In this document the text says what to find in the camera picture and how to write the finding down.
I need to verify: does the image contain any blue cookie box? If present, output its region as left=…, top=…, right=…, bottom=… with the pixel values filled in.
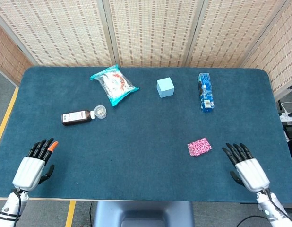
left=197, top=72, right=215, bottom=113

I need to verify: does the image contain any blue felt table mat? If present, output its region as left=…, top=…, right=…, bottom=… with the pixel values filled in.
left=0, top=66, right=292, bottom=204

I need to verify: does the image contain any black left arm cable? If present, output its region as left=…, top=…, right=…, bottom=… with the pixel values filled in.
left=10, top=188, right=22, bottom=227

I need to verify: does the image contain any brown medicine bottle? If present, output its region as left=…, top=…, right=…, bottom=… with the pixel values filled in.
left=61, top=109, right=96, bottom=126

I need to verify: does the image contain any small clear round jar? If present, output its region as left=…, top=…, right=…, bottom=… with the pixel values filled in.
left=93, top=105, right=108, bottom=120

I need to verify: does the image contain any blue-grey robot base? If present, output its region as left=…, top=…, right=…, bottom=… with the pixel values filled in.
left=93, top=201, right=195, bottom=227

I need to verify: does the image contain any teal snack bag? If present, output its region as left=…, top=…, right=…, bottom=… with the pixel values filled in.
left=90, top=64, right=140, bottom=107

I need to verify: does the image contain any white power strip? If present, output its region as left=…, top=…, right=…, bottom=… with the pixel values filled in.
left=279, top=111, right=292, bottom=122

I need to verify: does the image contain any right five-finger robot hand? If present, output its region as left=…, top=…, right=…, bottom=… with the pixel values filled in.
left=222, top=142, right=271, bottom=192

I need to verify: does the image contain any woven bamboo screen panel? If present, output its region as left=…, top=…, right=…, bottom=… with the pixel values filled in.
left=240, top=0, right=292, bottom=100
left=0, top=0, right=113, bottom=68
left=186, top=0, right=288, bottom=69
left=0, top=18, right=33, bottom=86
left=103, top=0, right=205, bottom=69

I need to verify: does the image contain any left five-finger robot hand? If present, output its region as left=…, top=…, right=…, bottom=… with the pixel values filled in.
left=12, top=138, right=59, bottom=192

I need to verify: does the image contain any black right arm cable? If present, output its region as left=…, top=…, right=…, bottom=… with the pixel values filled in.
left=263, top=188, right=292, bottom=222

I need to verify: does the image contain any light blue cube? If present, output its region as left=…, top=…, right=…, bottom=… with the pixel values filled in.
left=156, top=77, right=175, bottom=99

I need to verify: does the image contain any pink patterned block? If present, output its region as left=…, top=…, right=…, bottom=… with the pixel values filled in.
left=187, top=137, right=213, bottom=158

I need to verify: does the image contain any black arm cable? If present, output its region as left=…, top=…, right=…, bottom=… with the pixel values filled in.
left=10, top=188, right=22, bottom=227
left=263, top=188, right=292, bottom=222

